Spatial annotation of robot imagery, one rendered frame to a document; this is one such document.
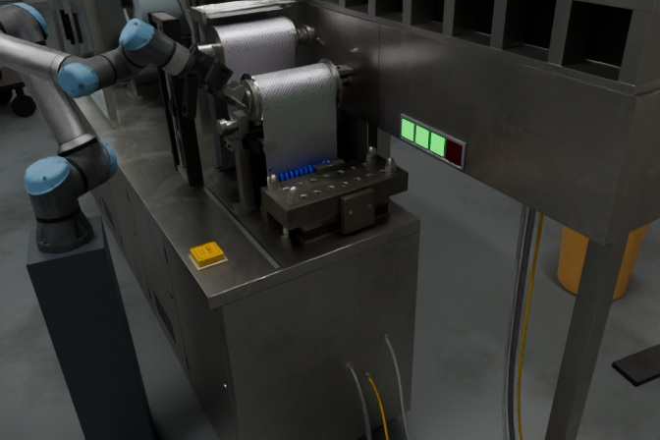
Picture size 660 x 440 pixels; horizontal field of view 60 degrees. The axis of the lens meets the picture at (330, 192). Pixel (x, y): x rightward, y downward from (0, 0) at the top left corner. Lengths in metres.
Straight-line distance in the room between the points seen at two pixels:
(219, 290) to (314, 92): 0.61
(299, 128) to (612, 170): 0.86
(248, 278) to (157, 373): 1.19
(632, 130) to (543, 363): 1.64
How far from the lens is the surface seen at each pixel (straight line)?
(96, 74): 1.43
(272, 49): 1.82
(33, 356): 2.90
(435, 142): 1.48
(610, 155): 1.16
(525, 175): 1.30
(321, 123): 1.69
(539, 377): 2.56
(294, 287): 1.54
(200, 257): 1.54
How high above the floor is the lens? 1.77
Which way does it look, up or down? 28 degrees down
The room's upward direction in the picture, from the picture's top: 2 degrees counter-clockwise
